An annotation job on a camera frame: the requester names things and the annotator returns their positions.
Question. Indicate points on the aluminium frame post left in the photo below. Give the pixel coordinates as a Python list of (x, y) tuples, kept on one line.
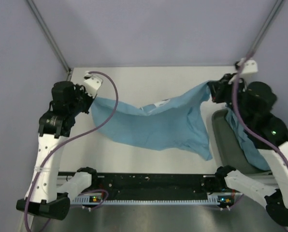
[(48, 35)]

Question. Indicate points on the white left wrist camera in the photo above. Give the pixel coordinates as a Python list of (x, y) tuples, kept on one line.
[(92, 83)]

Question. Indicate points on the light blue plain t-shirt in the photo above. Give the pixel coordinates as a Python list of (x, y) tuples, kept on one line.
[(250, 152)]

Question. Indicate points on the aluminium frame post right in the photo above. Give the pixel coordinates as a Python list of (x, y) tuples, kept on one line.
[(274, 12)]

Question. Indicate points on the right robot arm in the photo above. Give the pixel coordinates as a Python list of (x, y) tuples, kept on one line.
[(273, 146)]

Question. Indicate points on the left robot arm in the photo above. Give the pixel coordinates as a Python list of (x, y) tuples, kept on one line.
[(44, 198)]

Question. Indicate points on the light blue printed t-shirt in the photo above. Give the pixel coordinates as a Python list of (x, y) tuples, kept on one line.
[(171, 123)]

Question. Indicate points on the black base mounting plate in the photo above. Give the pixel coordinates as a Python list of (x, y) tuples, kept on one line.
[(159, 187)]

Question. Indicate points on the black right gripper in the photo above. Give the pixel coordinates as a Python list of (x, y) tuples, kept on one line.
[(217, 87)]

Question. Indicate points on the aluminium frame post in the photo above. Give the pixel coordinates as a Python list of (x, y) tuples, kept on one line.
[(48, 35), (274, 12)]

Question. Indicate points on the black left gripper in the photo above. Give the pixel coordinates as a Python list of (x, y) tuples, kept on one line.
[(80, 89)]

